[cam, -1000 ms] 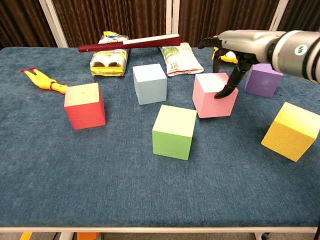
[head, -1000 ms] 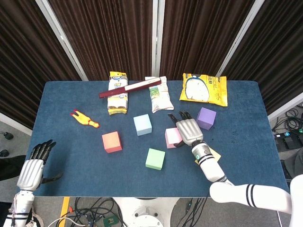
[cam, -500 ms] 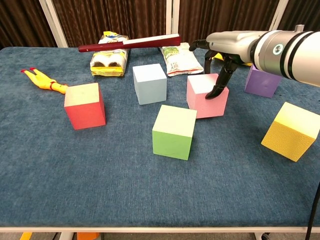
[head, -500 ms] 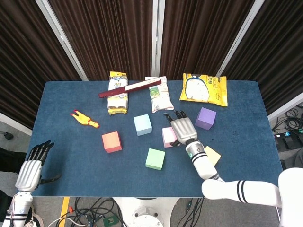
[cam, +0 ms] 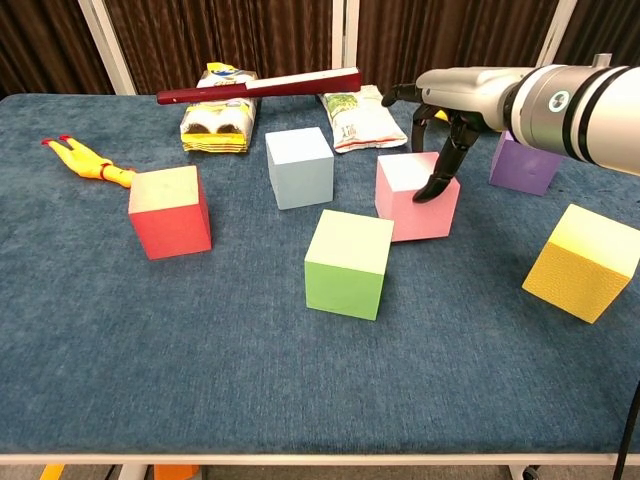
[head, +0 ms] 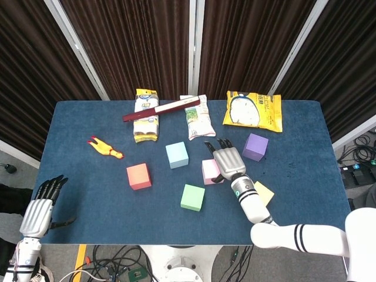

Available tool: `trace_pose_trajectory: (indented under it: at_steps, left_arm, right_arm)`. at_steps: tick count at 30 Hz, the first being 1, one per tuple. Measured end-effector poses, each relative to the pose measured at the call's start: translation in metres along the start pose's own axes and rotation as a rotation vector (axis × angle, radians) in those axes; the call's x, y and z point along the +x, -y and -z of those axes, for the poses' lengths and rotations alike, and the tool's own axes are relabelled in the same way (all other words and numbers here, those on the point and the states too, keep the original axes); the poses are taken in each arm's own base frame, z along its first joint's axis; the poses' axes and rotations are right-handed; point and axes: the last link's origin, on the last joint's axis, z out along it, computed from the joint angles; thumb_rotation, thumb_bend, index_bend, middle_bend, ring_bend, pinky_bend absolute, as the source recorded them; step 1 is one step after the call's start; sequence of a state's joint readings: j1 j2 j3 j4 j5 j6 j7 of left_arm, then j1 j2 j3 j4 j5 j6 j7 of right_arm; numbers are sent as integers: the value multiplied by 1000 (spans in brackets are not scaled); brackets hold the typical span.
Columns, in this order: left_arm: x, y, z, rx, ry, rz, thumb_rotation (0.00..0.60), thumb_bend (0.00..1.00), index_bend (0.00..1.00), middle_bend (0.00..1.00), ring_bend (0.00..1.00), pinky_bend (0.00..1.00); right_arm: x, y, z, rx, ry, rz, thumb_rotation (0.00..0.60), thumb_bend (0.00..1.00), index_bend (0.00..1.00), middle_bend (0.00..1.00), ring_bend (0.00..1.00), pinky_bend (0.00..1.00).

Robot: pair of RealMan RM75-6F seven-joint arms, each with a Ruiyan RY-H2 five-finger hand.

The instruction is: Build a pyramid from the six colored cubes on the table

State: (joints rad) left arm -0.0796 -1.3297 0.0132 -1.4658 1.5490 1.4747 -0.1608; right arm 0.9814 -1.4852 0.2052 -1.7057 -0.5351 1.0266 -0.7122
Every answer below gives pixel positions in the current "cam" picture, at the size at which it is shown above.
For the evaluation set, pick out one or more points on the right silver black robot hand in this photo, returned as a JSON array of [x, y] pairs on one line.
[[465, 90]]

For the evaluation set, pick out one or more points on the pink foam cube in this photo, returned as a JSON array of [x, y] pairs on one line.
[[420, 220]]

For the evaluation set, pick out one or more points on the light blue foam cube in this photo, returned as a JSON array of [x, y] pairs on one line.
[[300, 175]]

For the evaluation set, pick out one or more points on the yellow foam cube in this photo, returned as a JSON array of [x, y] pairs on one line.
[[570, 280]]

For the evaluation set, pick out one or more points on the green foam cube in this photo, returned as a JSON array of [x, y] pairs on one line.
[[345, 285]]

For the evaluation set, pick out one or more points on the dark brown curtain panel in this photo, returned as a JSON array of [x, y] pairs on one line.
[[40, 45], [605, 30], [450, 35], [200, 35]]

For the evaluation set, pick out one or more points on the purple foam cube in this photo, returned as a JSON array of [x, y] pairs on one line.
[[520, 170]]

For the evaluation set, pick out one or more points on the white green snack bag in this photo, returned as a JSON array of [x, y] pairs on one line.
[[360, 125]]

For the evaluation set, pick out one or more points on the dark red flat box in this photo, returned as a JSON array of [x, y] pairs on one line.
[[260, 89]]

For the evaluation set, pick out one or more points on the yellow white cookie pack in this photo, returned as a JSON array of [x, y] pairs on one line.
[[220, 127]]

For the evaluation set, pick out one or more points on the red foam cube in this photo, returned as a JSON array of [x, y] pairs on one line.
[[170, 230]]

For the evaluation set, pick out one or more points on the blue fabric table cover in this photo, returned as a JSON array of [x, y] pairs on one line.
[[200, 375]]

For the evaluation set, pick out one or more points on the yellow rubber chicken toy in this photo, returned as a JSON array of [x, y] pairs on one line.
[[82, 162]]

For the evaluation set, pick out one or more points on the black caster wheel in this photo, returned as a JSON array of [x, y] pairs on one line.
[[531, 474]]

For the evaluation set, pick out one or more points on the orange object under table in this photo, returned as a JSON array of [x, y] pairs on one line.
[[175, 472]]

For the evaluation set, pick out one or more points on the white partition frame post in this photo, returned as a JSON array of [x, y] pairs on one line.
[[554, 40], [107, 50], [345, 30]]

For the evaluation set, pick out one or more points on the white table frame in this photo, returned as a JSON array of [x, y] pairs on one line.
[[300, 459]]

